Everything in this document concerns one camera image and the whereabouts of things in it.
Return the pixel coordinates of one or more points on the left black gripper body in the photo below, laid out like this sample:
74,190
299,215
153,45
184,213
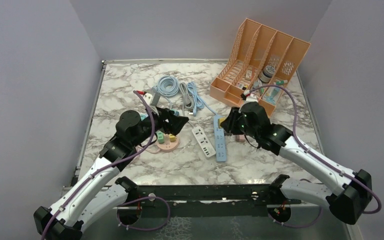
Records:
167,127

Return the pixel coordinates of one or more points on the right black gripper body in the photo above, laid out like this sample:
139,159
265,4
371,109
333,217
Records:
237,125

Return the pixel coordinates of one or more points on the green charger plug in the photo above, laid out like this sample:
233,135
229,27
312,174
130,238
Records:
160,137
143,116

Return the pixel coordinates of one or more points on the yellow charger plug back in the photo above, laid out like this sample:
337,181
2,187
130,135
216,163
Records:
172,138

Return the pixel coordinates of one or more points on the yellow charger plug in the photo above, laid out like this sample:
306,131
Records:
220,121
172,138

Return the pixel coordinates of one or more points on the yellow charger plug front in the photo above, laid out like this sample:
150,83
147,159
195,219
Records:
220,121

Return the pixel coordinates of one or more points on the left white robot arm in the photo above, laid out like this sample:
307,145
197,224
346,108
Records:
85,203

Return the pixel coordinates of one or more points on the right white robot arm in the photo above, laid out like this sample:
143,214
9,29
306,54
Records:
345,192

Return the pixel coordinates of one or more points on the pink charger plug right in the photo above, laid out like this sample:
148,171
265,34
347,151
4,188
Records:
240,138

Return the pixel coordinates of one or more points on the pink round power strip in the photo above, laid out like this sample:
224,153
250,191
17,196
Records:
168,146

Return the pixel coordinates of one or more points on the blue long power strip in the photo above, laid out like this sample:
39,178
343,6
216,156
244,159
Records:
219,140

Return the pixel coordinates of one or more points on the white power strip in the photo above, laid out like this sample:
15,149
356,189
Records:
203,141

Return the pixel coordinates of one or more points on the orange file organizer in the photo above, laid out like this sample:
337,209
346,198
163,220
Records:
256,46

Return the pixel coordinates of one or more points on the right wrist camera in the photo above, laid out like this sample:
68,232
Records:
251,98

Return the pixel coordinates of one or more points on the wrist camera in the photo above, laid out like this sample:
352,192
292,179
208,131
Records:
251,98
152,99

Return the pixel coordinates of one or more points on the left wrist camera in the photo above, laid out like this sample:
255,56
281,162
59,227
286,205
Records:
152,99

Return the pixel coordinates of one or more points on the black mounting rail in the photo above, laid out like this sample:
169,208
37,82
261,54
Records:
195,201

